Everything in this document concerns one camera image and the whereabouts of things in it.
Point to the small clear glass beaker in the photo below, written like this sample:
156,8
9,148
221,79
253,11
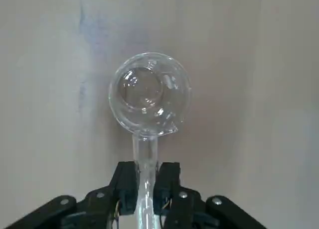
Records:
147,89

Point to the clear glass test tube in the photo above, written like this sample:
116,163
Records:
145,189

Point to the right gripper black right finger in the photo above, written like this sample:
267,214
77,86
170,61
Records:
167,189

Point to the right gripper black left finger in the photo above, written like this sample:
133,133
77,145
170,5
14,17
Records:
127,189

